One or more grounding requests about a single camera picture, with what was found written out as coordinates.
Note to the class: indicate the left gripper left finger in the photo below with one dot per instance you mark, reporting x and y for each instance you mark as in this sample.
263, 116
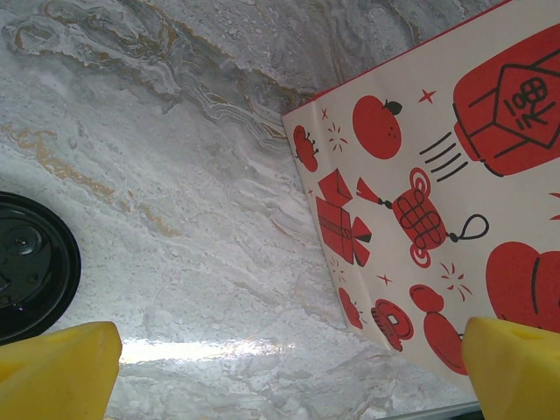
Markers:
57, 376

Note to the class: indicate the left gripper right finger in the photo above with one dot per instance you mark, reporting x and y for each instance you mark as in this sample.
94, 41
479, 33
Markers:
516, 376

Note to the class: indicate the white red printed paper bag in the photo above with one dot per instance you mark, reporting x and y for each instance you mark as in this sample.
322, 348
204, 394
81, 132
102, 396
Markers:
437, 197

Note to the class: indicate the black plastic cup lid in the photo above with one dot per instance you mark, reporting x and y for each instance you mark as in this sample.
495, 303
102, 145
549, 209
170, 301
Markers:
30, 267

